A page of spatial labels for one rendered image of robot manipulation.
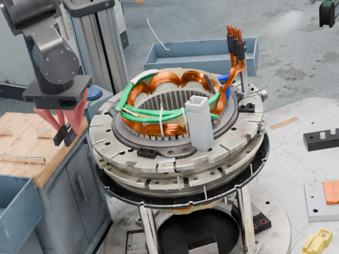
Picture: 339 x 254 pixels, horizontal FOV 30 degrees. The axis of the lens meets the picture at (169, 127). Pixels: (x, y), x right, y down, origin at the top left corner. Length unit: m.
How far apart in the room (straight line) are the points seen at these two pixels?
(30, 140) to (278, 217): 0.53
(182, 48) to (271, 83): 1.95
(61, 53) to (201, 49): 0.63
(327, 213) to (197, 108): 0.47
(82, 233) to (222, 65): 0.47
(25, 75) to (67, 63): 2.66
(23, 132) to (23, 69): 2.32
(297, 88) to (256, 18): 0.96
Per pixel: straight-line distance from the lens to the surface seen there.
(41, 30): 0.96
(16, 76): 3.65
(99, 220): 1.39
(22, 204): 1.13
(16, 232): 1.12
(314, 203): 1.38
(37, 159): 1.17
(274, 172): 1.50
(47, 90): 1.04
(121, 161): 1.07
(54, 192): 1.21
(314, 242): 1.30
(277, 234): 1.31
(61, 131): 1.09
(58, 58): 0.93
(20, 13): 0.97
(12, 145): 1.25
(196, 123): 1.02
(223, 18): 4.26
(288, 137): 1.62
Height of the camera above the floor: 1.70
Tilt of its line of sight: 32 degrees down
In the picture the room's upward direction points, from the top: 11 degrees counter-clockwise
